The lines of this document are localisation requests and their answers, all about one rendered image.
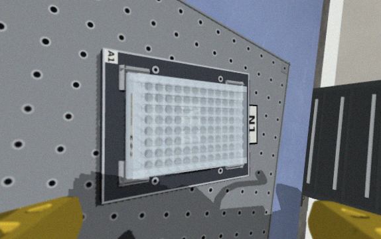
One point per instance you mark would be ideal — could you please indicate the white well plate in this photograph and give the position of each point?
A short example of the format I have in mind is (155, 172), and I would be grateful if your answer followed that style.
(176, 125)

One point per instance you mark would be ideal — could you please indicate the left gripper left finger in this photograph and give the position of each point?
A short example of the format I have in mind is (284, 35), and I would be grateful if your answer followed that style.
(59, 218)

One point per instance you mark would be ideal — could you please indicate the grey perforated breadboard plate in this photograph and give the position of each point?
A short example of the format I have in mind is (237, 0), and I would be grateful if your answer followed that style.
(50, 114)

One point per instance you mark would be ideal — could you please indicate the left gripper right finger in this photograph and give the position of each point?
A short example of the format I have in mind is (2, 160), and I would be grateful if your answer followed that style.
(331, 220)

